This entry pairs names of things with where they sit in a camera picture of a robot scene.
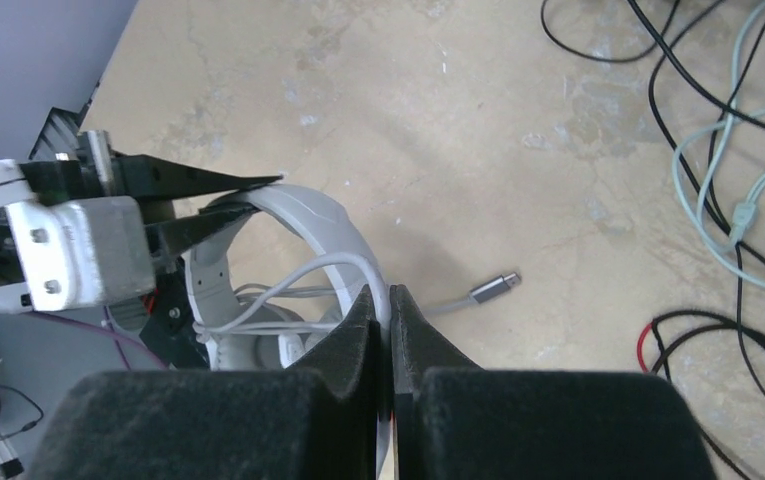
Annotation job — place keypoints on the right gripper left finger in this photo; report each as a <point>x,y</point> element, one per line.
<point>314,420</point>

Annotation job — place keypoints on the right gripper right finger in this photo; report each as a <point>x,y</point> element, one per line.
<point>456,420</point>

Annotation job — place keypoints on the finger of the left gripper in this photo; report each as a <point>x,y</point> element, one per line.
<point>169,239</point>
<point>142,177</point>

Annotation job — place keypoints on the white grey headphones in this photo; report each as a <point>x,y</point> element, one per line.
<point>266,290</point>

